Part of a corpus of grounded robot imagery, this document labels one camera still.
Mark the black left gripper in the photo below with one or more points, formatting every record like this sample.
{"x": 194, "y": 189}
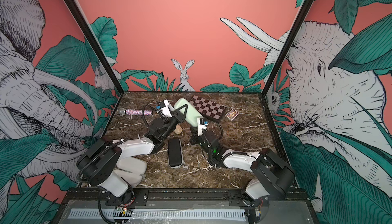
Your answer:
{"x": 178, "y": 118}

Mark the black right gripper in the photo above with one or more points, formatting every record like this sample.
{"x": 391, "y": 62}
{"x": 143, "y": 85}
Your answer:
{"x": 195, "y": 137}

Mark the black zippered umbrella case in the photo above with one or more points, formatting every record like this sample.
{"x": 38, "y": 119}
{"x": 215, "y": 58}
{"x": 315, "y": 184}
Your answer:
{"x": 175, "y": 155}

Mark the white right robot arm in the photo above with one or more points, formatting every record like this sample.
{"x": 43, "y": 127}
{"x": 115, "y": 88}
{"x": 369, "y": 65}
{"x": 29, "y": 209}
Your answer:
{"x": 274, "y": 176}

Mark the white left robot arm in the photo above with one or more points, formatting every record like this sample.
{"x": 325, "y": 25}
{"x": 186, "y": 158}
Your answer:
{"x": 112, "y": 165}

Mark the folding chess board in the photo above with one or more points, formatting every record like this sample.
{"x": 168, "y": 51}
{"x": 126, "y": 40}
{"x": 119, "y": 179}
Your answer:
{"x": 208, "y": 108}

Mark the purple card box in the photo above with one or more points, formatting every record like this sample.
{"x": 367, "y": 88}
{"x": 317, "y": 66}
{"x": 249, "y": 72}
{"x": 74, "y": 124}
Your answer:
{"x": 232, "y": 114}

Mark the purple glitter microphone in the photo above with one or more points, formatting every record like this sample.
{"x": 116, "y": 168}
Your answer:
{"x": 137, "y": 112}

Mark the white perforated strip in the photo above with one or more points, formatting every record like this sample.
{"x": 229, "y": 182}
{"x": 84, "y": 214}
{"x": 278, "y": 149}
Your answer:
{"x": 191, "y": 214}

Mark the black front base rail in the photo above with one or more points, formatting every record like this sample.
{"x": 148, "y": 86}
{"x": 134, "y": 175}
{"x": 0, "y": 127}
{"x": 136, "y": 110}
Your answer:
{"x": 143, "y": 195}

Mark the black frame post left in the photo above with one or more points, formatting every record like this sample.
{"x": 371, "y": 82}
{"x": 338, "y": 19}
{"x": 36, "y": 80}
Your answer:
{"x": 77, "y": 12}

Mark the black frame post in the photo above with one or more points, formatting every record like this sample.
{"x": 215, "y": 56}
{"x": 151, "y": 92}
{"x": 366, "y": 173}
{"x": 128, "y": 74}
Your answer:
{"x": 77, "y": 12}
{"x": 303, "y": 11}

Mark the black frame post right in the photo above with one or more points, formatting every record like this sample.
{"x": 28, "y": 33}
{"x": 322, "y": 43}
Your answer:
{"x": 303, "y": 11}

